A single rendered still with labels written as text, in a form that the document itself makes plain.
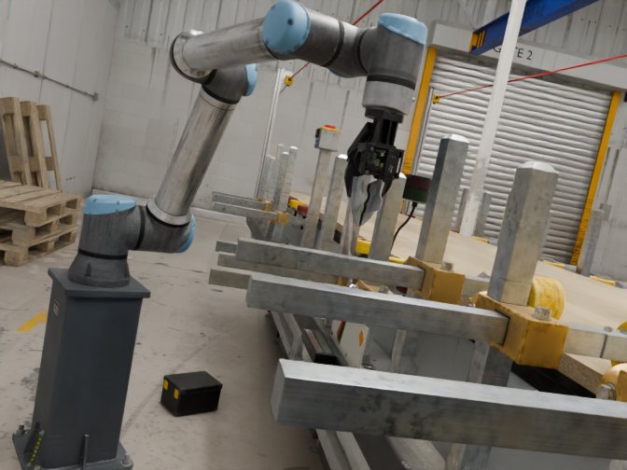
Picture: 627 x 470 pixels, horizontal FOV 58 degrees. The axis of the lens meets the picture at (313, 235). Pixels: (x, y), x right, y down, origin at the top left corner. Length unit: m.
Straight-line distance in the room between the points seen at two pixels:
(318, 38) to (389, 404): 0.81
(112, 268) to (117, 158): 7.48
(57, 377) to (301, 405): 1.60
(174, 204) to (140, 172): 7.41
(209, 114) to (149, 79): 7.62
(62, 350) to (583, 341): 1.50
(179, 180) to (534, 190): 1.27
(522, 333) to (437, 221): 0.33
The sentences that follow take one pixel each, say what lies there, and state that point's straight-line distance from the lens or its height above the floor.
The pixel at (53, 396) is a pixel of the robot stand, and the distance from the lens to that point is 1.94.
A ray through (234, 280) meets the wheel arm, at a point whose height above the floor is 0.85.
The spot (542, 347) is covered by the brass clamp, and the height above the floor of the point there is 0.94.
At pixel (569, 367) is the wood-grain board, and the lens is 0.86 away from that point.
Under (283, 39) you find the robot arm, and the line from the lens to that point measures 1.05.
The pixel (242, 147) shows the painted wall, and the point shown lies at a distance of 9.06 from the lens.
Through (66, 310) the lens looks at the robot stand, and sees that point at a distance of 1.84.
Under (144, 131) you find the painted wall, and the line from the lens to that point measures 9.22.
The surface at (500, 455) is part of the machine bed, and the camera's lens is 1.10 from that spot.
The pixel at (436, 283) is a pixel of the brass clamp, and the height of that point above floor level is 0.95.
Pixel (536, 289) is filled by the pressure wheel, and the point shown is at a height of 0.96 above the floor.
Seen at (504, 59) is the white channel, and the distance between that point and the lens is 3.06.
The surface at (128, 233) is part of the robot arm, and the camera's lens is 1.85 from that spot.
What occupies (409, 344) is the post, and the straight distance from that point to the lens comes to 0.95.
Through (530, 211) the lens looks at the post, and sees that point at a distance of 0.70.
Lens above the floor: 1.08
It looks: 7 degrees down
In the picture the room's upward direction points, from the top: 11 degrees clockwise
